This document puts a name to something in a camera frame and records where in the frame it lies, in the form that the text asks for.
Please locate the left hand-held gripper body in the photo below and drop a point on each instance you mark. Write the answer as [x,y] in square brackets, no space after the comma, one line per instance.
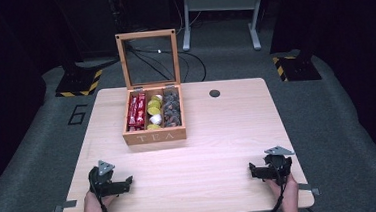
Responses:
[102,185]

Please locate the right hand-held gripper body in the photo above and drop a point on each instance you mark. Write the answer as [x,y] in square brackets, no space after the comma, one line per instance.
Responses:
[279,164]

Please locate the person's left hand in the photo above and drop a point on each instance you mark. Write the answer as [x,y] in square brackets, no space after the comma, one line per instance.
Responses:
[94,206]

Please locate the person's right hand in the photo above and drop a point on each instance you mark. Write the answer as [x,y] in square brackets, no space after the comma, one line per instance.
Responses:
[288,194]

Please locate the wooden tea box with lid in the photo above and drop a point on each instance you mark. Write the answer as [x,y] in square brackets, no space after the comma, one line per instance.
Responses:
[154,135]

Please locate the yellow-lidded capsule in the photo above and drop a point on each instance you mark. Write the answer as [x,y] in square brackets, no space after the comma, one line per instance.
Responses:
[153,111]
[154,104]
[153,126]
[157,98]

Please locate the red stick packet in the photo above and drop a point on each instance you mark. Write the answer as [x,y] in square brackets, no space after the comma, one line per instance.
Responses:
[140,110]
[132,113]

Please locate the white capsule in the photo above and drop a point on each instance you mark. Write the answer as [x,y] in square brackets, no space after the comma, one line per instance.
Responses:
[156,119]

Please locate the black table grommet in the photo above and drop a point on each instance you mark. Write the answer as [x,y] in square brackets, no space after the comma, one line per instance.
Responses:
[214,93]

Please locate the dark grey tea packets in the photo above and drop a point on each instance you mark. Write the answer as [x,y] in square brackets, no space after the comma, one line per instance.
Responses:
[171,108]

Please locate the black striped stand base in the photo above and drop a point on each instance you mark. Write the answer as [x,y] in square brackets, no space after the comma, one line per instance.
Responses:
[79,82]
[298,68]

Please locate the grey metal table bracket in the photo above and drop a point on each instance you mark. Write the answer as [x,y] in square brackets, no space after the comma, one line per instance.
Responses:
[66,205]
[309,188]

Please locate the white metal stand frame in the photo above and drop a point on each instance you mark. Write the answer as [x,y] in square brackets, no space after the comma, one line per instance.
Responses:
[222,2]

